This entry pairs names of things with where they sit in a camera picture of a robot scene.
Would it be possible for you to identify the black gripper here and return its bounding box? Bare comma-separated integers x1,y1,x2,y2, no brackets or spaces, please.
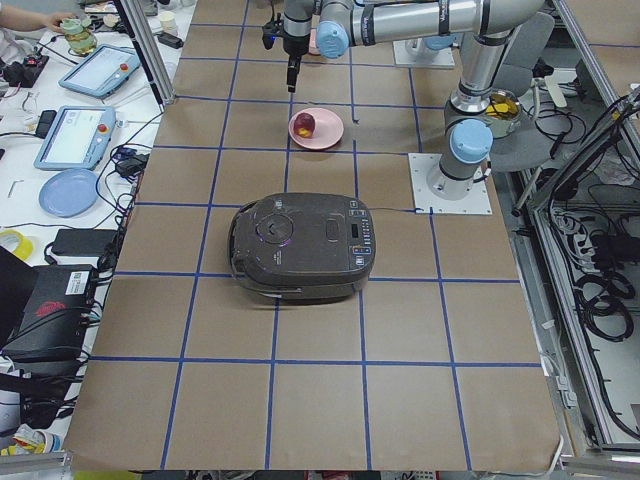
262,13,311,93

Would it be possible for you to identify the red apple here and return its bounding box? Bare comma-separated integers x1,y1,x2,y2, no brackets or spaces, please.
293,111,316,138

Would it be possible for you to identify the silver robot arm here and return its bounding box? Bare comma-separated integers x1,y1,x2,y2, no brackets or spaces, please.
262,0,542,200

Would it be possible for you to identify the small pink bowl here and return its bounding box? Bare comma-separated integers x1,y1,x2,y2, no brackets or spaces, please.
308,28,321,56

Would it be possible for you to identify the pink plate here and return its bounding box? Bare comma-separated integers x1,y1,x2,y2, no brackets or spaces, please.
288,107,344,150

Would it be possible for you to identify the blue plate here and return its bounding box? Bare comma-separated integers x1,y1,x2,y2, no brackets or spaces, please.
39,169,98,218

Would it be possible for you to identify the dark grey rice cooker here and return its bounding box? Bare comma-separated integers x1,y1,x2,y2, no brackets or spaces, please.
228,192,376,302

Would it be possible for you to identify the upper blue teach pendant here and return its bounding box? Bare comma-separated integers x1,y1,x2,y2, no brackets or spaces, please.
58,45,141,99

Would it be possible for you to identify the blue teach pendant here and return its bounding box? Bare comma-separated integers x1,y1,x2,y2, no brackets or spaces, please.
58,45,141,99
33,106,116,171

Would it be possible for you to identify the green bottle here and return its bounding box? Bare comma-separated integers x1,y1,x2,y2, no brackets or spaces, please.
60,18,97,56

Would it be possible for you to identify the steel pot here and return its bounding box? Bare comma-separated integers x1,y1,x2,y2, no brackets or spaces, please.
484,89,523,139

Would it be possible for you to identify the lower blue teach pendant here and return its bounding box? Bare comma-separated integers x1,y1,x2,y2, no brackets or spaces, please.
33,106,116,171

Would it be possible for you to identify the black power adapter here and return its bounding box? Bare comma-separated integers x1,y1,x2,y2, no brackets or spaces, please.
51,229,116,257

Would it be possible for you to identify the yellow tape roll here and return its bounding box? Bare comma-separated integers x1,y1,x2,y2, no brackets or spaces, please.
0,229,34,261

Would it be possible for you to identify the black computer box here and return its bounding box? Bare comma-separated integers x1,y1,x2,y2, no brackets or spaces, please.
1,264,98,363

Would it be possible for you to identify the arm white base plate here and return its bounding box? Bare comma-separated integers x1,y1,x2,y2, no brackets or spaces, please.
393,39,455,69
408,153,492,215

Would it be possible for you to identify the aluminium frame post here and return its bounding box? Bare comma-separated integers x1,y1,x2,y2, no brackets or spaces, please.
114,0,176,106

